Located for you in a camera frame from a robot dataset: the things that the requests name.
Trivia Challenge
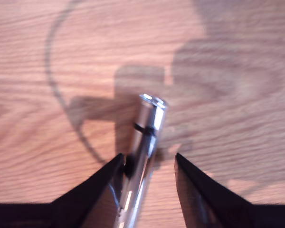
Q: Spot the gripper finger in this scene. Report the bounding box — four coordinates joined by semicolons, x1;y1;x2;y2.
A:
51;153;125;228
174;152;252;228

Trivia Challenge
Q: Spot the metallic silver laser pointer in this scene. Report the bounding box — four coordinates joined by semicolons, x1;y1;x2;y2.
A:
108;93;169;228

